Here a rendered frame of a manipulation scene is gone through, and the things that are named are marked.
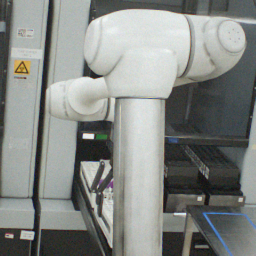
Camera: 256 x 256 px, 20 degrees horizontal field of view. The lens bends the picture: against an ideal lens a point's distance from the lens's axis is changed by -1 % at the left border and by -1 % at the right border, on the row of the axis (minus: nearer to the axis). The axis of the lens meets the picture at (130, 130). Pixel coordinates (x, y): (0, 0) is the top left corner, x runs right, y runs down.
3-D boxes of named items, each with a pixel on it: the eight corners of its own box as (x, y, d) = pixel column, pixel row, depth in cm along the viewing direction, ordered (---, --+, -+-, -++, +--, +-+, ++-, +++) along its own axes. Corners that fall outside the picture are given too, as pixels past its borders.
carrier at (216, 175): (235, 183, 259) (238, 167, 258) (237, 184, 257) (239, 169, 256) (204, 182, 257) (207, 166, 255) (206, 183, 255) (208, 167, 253)
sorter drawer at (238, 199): (159, 151, 314) (162, 132, 311) (190, 153, 317) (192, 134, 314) (210, 219, 246) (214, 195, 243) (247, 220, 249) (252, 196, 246)
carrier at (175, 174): (195, 181, 256) (198, 165, 254) (196, 183, 254) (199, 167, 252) (164, 180, 253) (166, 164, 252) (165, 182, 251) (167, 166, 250)
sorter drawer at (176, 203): (126, 150, 310) (128, 130, 308) (156, 151, 313) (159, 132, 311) (168, 218, 242) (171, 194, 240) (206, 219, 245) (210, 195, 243)
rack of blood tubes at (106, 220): (93, 214, 221) (95, 195, 220) (124, 215, 223) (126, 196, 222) (111, 248, 193) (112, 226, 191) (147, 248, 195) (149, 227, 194)
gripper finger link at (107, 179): (123, 166, 204) (119, 163, 204) (100, 196, 206) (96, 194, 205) (120, 162, 208) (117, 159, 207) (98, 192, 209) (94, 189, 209)
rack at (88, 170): (79, 178, 251) (80, 160, 249) (107, 178, 253) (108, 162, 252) (91, 211, 223) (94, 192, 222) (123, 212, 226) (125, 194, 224)
